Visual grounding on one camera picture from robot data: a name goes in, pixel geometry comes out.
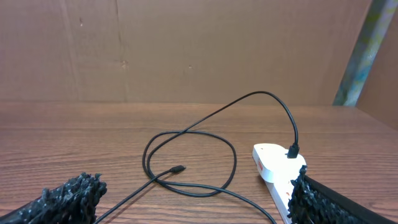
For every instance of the white charger plug adapter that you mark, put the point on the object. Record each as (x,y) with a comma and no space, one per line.
(273,164)

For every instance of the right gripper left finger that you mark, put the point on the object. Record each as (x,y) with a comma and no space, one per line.
(73,202)

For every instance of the white power strip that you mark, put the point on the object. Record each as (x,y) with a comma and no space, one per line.
(281,193)

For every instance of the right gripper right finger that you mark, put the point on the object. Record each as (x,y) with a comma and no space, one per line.
(313,202)

